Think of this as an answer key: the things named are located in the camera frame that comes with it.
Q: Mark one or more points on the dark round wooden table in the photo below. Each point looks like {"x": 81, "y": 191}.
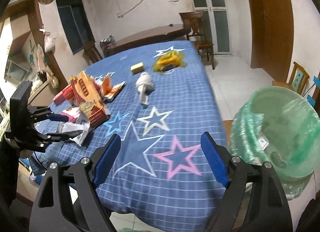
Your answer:
{"x": 155, "y": 35}

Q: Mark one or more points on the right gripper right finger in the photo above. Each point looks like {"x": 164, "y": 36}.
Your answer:
{"x": 268, "y": 209}

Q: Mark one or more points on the brown wooden door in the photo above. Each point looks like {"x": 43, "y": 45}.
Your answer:
{"x": 272, "y": 36}

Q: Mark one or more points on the white knotted cloth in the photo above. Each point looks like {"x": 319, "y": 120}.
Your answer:
{"x": 145, "y": 86}

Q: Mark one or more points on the crumpled white wrapper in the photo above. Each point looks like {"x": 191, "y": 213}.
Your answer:
{"x": 77, "y": 121}

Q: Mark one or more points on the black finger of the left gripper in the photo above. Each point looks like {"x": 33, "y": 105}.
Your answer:
{"x": 50, "y": 116}

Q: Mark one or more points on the dark wooden chair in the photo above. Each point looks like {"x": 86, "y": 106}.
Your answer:
{"x": 197, "y": 35}

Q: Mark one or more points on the orange snack box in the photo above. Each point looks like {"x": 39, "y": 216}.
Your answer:
{"x": 89, "y": 100}

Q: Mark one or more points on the yellow sponge block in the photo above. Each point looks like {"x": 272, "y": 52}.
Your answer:
{"x": 137, "y": 68}

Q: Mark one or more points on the dark window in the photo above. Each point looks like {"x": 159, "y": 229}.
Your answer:
{"x": 75, "y": 24}

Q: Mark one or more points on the hanging white plastic bag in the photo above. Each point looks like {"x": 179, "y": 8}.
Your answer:
{"x": 49, "y": 43}

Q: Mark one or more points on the small yellow wooden chair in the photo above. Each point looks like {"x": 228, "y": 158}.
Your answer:
{"x": 297, "y": 81}

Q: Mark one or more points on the orange white paper bag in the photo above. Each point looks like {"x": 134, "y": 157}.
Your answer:
{"x": 108, "y": 91}

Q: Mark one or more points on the yellow plastic wrapper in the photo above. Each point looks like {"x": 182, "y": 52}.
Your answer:
{"x": 169, "y": 60}

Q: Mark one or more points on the glass double door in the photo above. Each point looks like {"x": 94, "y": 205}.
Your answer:
{"x": 216, "y": 21}

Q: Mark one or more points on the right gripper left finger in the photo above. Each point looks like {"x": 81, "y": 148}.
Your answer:
{"x": 67, "y": 199}

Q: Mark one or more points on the wooden cabinet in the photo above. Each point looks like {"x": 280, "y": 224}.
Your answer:
{"x": 22, "y": 35}

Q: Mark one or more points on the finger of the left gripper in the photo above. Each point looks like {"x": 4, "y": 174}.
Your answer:
{"x": 49, "y": 138}

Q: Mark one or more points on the green lined trash bin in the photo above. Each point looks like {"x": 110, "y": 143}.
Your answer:
{"x": 279, "y": 126}

